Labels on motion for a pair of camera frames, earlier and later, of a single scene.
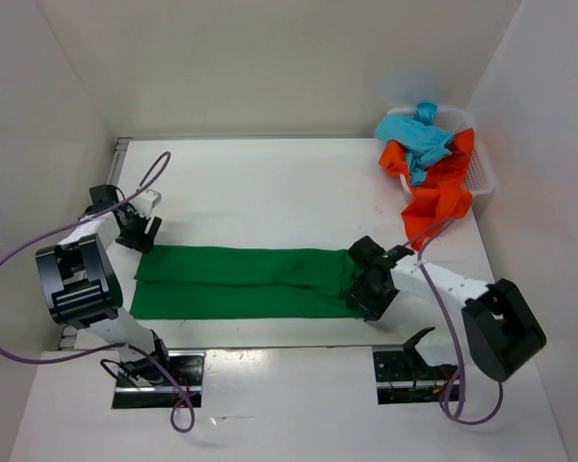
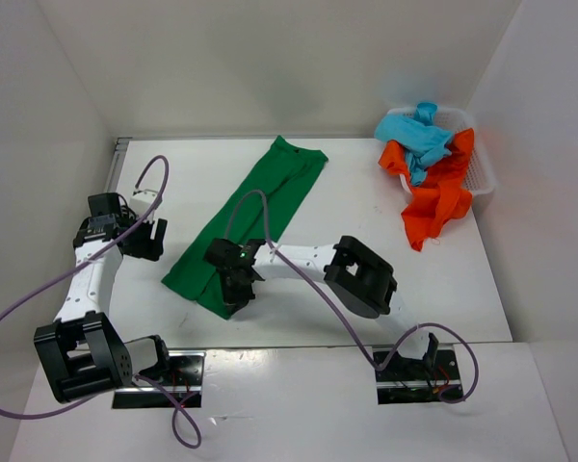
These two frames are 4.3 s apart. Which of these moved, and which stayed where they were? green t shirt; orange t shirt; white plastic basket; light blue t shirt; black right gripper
Moved: green t shirt; black right gripper
Stayed: white plastic basket; light blue t shirt; orange t shirt
